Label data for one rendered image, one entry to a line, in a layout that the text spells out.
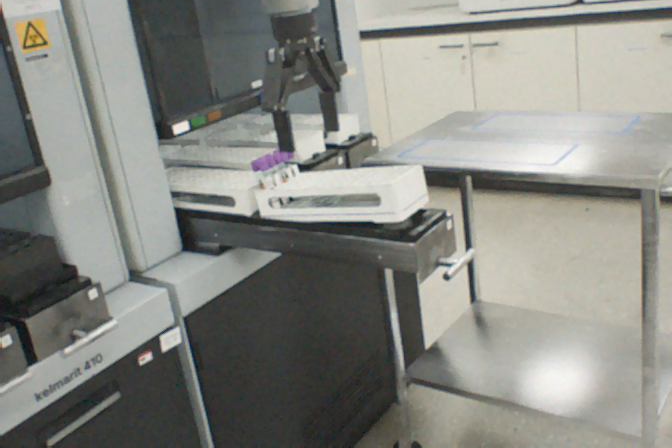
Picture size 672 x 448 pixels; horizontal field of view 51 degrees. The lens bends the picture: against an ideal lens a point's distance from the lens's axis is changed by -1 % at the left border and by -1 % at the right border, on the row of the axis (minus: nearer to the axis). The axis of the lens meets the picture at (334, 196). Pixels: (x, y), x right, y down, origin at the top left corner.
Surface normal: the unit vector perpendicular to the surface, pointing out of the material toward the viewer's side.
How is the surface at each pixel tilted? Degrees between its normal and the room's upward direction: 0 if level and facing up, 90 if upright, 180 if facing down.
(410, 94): 90
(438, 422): 0
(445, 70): 90
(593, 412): 0
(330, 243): 90
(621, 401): 0
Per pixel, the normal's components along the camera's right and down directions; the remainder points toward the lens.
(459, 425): -0.15, -0.94
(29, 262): 0.82, 0.07
